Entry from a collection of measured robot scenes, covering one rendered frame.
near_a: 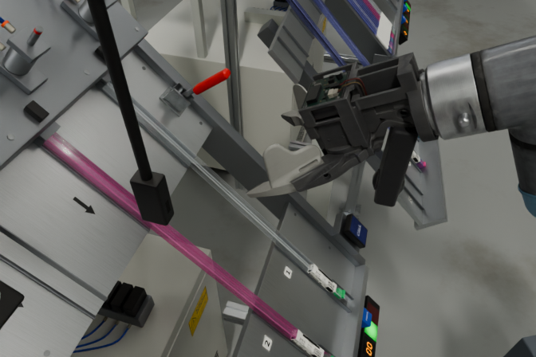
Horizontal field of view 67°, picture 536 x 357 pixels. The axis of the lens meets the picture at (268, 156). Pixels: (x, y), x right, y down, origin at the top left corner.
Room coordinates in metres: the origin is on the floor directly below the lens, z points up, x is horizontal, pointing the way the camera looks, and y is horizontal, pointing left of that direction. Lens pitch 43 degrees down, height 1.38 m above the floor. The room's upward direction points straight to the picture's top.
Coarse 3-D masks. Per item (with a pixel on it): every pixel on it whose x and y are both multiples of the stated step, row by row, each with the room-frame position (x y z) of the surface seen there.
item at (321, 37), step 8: (288, 0) 0.74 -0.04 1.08; (296, 0) 0.74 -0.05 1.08; (296, 8) 0.73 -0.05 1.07; (304, 16) 0.73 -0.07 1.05; (312, 24) 0.73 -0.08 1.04; (312, 32) 0.73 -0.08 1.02; (320, 32) 0.73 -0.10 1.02; (320, 40) 0.72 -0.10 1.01; (328, 48) 0.72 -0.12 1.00; (336, 56) 0.71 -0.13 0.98; (344, 64) 0.71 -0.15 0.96; (344, 72) 0.71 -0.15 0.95
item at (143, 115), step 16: (144, 112) 0.42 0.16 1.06; (160, 128) 0.41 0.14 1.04; (176, 144) 0.41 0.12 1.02; (192, 160) 0.40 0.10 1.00; (208, 176) 0.39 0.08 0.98; (224, 192) 0.39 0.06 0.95; (240, 208) 0.38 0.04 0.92; (256, 224) 0.37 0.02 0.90; (272, 240) 0.37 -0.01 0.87; (288, 240) 0.37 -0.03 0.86; (304, 256) 0.36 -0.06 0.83; (336, 288) 0.34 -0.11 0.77
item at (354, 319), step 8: (360, 272) 0.39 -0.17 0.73; (360, 280) 0.38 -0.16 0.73; (352, 288) 0.37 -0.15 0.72; (360, 288) 0.36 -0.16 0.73; (352, 296) 0.35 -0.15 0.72; (360, 296) 0.34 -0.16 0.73; (352, 304) 0.33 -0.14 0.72; (360, 304) 0.33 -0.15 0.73; (352, 312) 0.32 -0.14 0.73; (360, 312) 0.32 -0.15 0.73; (352, 320) 0.30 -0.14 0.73; (360, 320) 0.30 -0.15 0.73; (352, 328) 0.29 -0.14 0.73; (360, 328) 0.29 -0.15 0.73; (344, 336) 0.28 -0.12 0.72; (352, 336) 0.28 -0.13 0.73; (344, 344) 0.27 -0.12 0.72; (352, 344) 0.26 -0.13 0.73; (344, 352) 0.26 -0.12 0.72; (352, 352) 0.25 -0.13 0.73
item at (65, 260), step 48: (96, 96) 0.41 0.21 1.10; (144, 96) 0.46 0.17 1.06; (96, 144) 0.35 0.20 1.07; (144, 144) 0.39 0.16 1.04; (192, 144) 0.43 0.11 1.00; (0, 192) 0.26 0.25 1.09; (48, 192) 0.28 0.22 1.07; (96, 192) 0.30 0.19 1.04; (0, 240) 0.22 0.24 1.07; (48, 240) 0.24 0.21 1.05; (96, 240) 0.25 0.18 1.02; (48, 288) 0.19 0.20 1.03; (96, 288) 0.21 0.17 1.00; (0, 336) 0.15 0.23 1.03; (48, 336) 0.16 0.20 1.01
